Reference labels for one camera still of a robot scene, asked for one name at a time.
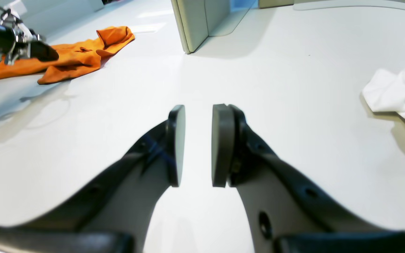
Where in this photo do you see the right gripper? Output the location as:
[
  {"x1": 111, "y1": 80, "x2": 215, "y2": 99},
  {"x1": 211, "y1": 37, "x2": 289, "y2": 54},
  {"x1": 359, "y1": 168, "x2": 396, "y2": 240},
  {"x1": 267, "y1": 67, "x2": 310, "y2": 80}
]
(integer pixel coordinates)
[{"x1": 0, "y1": 9, "x2": 59, "y2": 65}]

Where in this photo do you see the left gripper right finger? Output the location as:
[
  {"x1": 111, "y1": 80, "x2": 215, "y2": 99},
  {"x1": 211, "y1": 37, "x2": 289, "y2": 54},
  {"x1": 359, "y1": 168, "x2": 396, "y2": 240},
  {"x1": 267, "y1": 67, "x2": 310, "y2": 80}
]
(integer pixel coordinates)
[{"x1": 212, "y1": 104, "x2": 405, "y2": 253}]

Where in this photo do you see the grey box at right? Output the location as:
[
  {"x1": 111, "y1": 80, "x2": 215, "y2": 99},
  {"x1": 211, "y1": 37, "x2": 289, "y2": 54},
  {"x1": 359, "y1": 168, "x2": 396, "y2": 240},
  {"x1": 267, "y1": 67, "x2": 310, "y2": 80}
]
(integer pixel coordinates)
[{"x1": 171, "y1": 0, "x2": 405, "y2": 54}]

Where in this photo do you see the orange cloth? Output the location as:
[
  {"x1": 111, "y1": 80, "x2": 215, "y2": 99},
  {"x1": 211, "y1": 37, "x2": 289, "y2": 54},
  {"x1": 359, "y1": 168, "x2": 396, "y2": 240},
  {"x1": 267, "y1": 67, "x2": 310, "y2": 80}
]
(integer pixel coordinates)
[{"x1": 0, "y1": 26, "x2": 135, "y2": 85}]

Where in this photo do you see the white printed t-shirt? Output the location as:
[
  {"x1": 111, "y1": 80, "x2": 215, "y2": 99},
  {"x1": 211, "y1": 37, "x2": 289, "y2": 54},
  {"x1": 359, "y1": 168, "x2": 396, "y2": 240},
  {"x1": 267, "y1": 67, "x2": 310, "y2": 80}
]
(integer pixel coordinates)
[{"x1": 362, "y1": 69, "x2": 405, "y2": 119}]

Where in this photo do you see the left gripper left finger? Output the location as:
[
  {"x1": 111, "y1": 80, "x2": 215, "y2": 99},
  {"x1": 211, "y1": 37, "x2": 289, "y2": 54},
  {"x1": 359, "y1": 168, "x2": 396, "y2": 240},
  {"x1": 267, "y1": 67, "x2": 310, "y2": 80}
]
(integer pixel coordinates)
[{"x1": 0, "y1": 105, "x2": 185, "y2": 253}]

